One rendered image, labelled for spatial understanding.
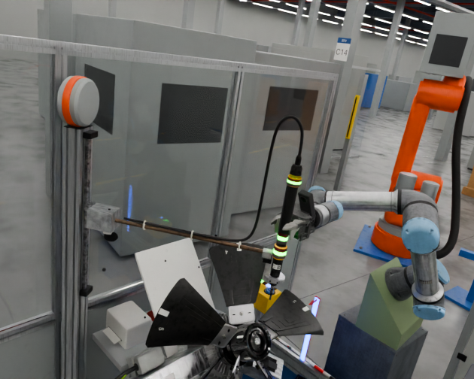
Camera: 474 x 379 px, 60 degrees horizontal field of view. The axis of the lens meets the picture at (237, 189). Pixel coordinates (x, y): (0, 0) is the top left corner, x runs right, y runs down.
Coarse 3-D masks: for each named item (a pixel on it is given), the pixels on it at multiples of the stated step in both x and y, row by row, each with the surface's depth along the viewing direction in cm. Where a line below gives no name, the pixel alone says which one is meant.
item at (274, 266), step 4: (296, 156) 124; (300, 156) 123; (296, 160) 124; (300, 160) 124; (296, 164) 124; (292, 168) 124; (296, 168) 123; (300, 168) 124; (292, 172) 124; (296, 172) 124; (300, 172) 124; (272, 260) 135; (276, 260) 134; (280, 260) 134; (272, 264) 135; (276, 264) 134; (280, 264) 134; (272, 268) 135; (276, 268) 135; (280, 268) 135; (272, 272) 136; (276, 272) 135; (280, 272) 137; (272, 276) 136; (276, 276) 136; (272, 284) 137; (276, 284) 138
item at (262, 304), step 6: (264, 288) 192; (258, 294) 188; (264, 294) 187; (276, 294) 189; (258, 300) 189; (264, 300) 186; (270, 300) 186; (258, 306) 189; (264, 306) 187; (270, 306) 188; (264, 312) 187
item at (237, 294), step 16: (224, 256) 150; (240, 256) 150; (256, 256) 151; (224, 272) 148; (240, 272) 147; (256, 272) 148; (224, 288) 146; (240, 288) 145; (256, 288) 145; (240, 304) 142
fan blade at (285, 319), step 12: (276, 300) 161; (288, 300) 162; (300, 300) 164; (276, 312) 155; (288, 312) 156; (300, 312) 158; (264, 324) 149; (276, 324) 149; (288, 324) 150; (300, 324) 153; (312, 324) 156
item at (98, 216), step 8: (88, 208) 139; (96, 208) 140; (104, 208) 141; (112, 208) 142; (88, 216) 139; (96, 216) 138; (104, 216) 138; (112, 216) 138; (88, 224) 140; (96, 224) 139; (104, 224) 139; (112, 224) 139
